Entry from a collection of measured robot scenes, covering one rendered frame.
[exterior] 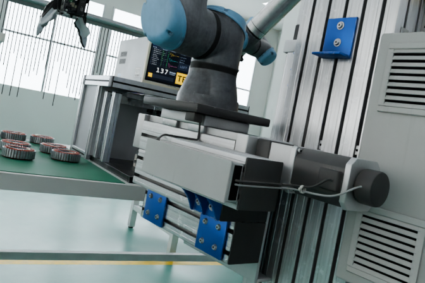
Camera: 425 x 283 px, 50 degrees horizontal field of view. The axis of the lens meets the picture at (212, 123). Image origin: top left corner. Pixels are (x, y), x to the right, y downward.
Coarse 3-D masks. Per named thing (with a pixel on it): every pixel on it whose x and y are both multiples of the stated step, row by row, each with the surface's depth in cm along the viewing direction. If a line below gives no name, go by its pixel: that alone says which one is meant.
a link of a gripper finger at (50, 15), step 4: (52, 8) 132; (48, 12) 132; (52, 12) 132; (44, 16) 131; (48, 16) 131; (52, 16) 133; (40, 20) 131; (44, 20) 130; (48, 20) 128; (40, 24) 130; (44, 24) 132; (40, 28) 131; (36, 32) 131; (40, 32) 131
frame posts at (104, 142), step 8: (104, 96) 192; (112, 96) 184; (120, 96) 183; (104, 104) 190; (112, 104) 182; (104, 112) 190; (112, 112) 182; (104, 120) 191; (112, 120) 182; (104, 128) 191; (112, 128) 183; (96, 136) 192; (104, 136) 183; (112, 136) 183; (96, 144) 191; (104, 144) 182; (112, 144) 183; (96, 152) 190; (104, 152) 182; (104, 160) 183
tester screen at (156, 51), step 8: (152, 48) 192; (160, 48) 194; (152, 56) 193; (160, 56) 194; (168, 56) 196; (176, 56) 198; (184, 56) 200; (152, 64) 193; (160, 64) 195; (168, 64) 197; (176, 64) 199; (152, 72) 193; (168, 72) 197; (176, 72) 199; (184, 72) 201; (160, 80) 195
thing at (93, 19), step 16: (16, 0) 478; (32, 0) 469; (0, 16) 473; (16, 16) 481; (32, 16) 489; (64, 16) 507; (96, 16) 499; (48, 32) 498; (128, 32) 543; (64, 64) 510; (16, 96) 488
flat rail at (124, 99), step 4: (124, 100) 185; (128, 100) 186; (132, 100) 186; (136, 100) 187; (140, 100) 188; (128, 104) 186; (132, 104) 186; (136, 104) 187; (140, 104) 188; (144, 104) 189; (148, 108) 190; (152, 108) 191
